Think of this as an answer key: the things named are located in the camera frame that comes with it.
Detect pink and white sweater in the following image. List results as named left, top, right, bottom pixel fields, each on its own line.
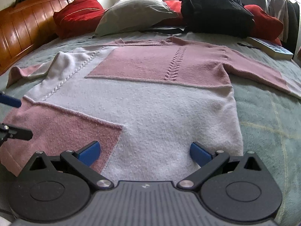
left=1, top=37, right=300, bottom=181

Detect hanging clothes on rack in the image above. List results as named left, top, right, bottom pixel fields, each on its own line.
left=266, top=0, right=300, bottom=54

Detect wooden headboard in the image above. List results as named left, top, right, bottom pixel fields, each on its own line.
left=0, top=0, right=73, bottom=74

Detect green plaid bed blanket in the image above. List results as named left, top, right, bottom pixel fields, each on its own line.
left=1, top=32, right=300, bottom=225

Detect red pillow at headboard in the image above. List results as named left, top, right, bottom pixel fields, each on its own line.
left=53, top=0, right=105, bottom=39

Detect black pen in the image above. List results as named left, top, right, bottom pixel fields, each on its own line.
left=237, top=42, right=261, bottom=50

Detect paperback book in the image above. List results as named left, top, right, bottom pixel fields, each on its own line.
left=246, top=37, right=293, bottom=60

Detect red quilt behind backpack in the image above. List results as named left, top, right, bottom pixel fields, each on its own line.
left=159, top=0, right=284, bottom=46

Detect black backpack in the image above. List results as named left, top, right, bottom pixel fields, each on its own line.
left=144, top=0, right=255, bottom=38

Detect grey pillow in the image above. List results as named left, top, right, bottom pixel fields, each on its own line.
left=94, top=0, right=178, bottom=37

